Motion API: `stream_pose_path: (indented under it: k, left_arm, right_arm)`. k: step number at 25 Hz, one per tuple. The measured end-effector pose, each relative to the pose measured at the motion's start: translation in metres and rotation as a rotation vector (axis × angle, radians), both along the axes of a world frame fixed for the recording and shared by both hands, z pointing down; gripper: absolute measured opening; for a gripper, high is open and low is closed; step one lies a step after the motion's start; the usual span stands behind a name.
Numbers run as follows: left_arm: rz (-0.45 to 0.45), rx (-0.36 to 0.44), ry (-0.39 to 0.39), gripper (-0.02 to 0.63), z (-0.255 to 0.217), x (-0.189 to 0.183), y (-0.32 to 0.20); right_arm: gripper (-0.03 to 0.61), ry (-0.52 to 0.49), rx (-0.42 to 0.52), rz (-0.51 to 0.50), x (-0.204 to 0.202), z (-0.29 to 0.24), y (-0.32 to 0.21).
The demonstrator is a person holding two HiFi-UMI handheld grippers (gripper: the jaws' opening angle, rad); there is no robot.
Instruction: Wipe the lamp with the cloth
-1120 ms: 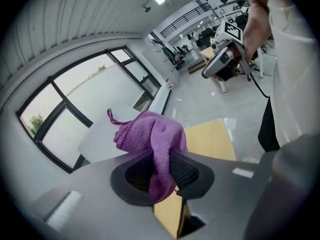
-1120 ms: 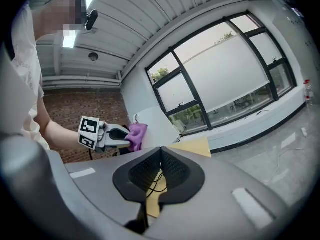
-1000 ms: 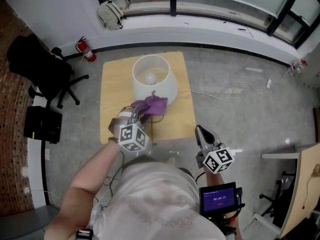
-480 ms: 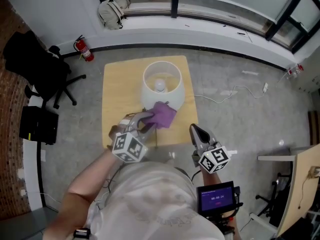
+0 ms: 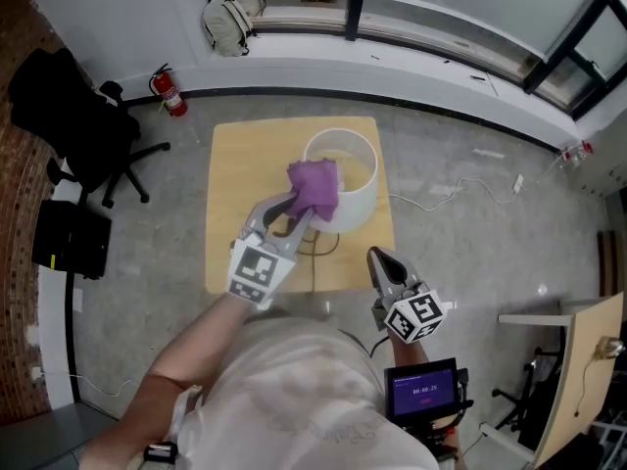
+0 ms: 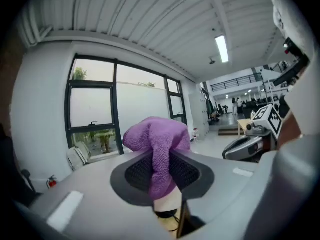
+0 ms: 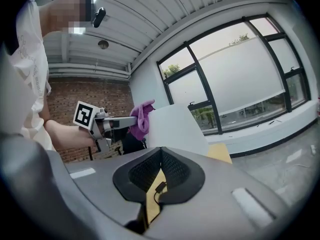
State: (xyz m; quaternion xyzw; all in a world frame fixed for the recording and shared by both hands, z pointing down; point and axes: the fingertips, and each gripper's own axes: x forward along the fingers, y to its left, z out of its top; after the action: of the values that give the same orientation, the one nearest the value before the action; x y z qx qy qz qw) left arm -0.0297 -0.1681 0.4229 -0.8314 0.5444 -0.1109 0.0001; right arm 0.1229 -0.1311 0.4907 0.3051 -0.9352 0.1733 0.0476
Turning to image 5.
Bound long wooden white-legged table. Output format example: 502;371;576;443
479;291;626;469

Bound purple cloth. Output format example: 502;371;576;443
286;159;342;223

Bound red fire extinguisher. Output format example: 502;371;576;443
148;63;189;118

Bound small white bottle rack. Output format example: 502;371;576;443
560;140;595;168

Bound chest-mounted monitor screen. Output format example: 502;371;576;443
383;357;471;433

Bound thin black cable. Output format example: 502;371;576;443
572;354;602;418

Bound square wooden table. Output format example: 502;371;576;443
204;116;397;294

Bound black strap buckle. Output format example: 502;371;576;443
142;441;178;464

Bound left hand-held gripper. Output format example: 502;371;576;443
225;192;314;311

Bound person's left forearm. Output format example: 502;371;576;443
141;292;256;400

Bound white table lamp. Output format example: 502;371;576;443
302;127;379;237

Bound black equipment case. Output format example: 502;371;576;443
31;199;113;281

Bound black framed window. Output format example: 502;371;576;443
200;0;627;119

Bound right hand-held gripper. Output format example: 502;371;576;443
366;245;448;347

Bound black office chair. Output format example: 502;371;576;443
7;46;171;210
492;345;564;452

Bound person's right forearm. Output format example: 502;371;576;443
389;338;430;366

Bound white power cable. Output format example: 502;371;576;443
386;152;569;213

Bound small shiny appliance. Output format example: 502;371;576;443
594;335;626;361

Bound grey locker cabinet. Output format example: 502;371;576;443
575;115;627;198

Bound person's white t-shirt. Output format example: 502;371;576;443
173;305;442;470

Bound brown wooden steps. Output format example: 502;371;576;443
597;230;627;298

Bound beige backpack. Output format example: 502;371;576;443
202;0;259;58

